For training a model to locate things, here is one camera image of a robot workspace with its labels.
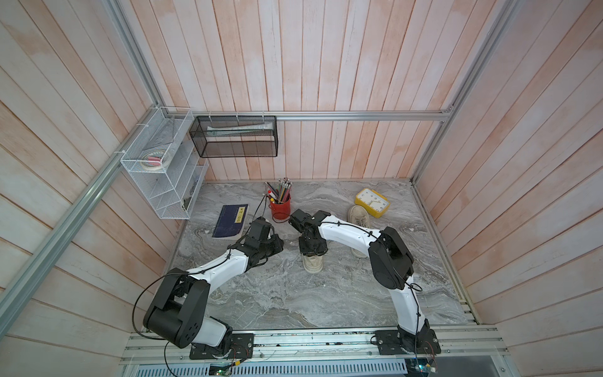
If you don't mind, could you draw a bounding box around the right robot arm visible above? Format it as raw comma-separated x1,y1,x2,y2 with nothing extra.
288,210,441,355

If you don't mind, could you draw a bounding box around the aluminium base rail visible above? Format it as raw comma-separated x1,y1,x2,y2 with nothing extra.
119,326,510,366

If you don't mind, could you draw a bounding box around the white wire wall shelf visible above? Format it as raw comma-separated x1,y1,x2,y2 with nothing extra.
121,107,209,220

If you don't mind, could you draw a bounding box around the red pen cup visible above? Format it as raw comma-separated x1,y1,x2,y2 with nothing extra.
269,194,291,223

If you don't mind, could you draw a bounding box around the beige sneaker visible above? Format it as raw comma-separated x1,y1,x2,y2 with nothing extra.
347,205,371,259
302,255,324,274

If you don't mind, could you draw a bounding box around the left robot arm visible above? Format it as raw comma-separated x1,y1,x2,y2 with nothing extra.
140,217,284,358

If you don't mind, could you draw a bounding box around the black mesh wall basket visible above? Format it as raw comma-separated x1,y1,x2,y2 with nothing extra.
189,115,279,159

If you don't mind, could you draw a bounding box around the dark blue book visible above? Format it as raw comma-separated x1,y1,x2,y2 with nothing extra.
212,204,248,240

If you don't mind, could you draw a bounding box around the yellow alarm clock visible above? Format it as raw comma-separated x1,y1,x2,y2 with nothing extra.
354,188,390,218

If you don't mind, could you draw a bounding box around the pens and pencils bunch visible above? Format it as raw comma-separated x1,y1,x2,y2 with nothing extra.
265,178,292,204

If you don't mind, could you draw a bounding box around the tape roll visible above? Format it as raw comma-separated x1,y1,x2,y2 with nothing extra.
139,149,172,171

